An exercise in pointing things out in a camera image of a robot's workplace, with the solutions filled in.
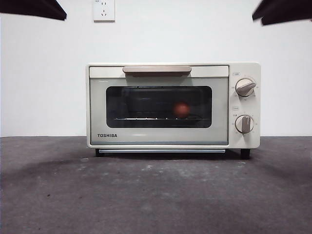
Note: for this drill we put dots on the brown egg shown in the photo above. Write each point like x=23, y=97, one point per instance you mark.
x=181, y=109

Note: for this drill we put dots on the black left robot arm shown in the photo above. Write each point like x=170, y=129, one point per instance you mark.
x=31, y=8

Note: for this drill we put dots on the silver crumb tray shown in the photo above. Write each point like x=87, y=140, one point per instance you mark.
x=136, y=151

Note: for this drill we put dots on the black oven foot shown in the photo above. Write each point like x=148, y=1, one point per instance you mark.
x=245, y=153
x=97, y=153

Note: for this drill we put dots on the beige oven knob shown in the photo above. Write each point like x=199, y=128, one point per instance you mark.
x=245, y=87
x=244, y=124

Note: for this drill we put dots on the cream Toshiba toaster oven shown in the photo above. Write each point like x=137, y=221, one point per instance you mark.
x=255, y=141

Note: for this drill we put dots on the white wall socket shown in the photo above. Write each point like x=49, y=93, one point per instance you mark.
x=104, y=11

